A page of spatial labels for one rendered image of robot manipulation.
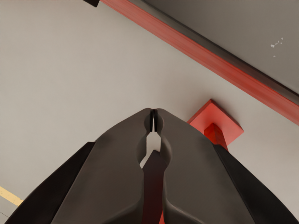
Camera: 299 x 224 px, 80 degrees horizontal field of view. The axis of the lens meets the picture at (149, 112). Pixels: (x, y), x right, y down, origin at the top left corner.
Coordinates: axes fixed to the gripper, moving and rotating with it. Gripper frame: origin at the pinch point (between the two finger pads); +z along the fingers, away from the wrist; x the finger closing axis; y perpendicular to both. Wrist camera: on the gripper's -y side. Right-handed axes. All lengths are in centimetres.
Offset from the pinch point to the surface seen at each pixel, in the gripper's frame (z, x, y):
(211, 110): 63, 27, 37
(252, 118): 67, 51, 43
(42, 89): 102, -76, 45
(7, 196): 85, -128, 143
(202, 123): 61, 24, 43
